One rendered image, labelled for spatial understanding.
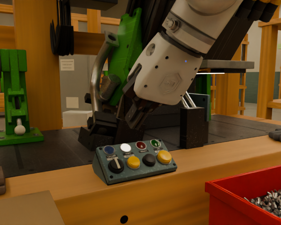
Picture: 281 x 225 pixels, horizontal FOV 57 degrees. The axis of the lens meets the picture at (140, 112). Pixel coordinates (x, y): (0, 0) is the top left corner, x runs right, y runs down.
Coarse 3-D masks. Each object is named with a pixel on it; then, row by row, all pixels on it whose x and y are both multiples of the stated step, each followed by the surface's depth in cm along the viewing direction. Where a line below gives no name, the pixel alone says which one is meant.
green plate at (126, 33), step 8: (136, 8) 70; (128, 16) 73; (136, 16) 69; (120, 24) 77; (128, 24) 72; (136, 24) 69; (120, 32) 76; (128, 32) 71; (136, 32) 69; (120, 40) 75; (128, 40) 70; (136, 40) 71; (120, 48) 74; (128, 48) 69; (136, 48) 71; (112, 56) 78; (120, 56) 73; (128, 56) 69; (136, 56) 71; (112, 64) 77; (120, 64) 72; (128, 64) 69; (112, 72) 76
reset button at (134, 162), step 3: (132, 156) 50; (129, 159) 49; (132, 159) 49; (135, 159) 49; (138, 159) 49; (129, 162) 48; (132, 162) 48; (135, 162) 48; (138, 162) 49; (129, 165) 48; (132, 165) 48; (135, 165) 48; (138, 165) 49
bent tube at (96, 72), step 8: (104, 32) 76; (112, 40) 77; (104, 48) 77; (104, 56) 78; (96, 64) 80; (96, 72) 80; (96, 80) 80; (96, 88) 78; (96, 96) 76; (96, 104) 73
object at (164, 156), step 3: (162, 150) 53; (159, 153) 52; (162, 153) 52; (165, 153) 52; (168, 153) 53; (159, 156) 52; (162, 156) 52; (165, 156) 52; (168, 156) 52; (159, 159) 52; (162, 159) 51; (165, 159) 51; (168, 159) 51; (165, 162) 51; (168, 162) 52
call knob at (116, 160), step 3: (114, 159) 48; (117, 159) 48; (111, 162) 47; (114, 162) 47; (117, 162) 47; (120, 162) 47; (111, 165) 47; (114, 165) 47; (117, 165) 47; (120, 165) 47; (123, 165) 47; (111, 168) 47; (114, 168) 47; (117, 168) 46; (120, 168) 47; (117, 171) 47
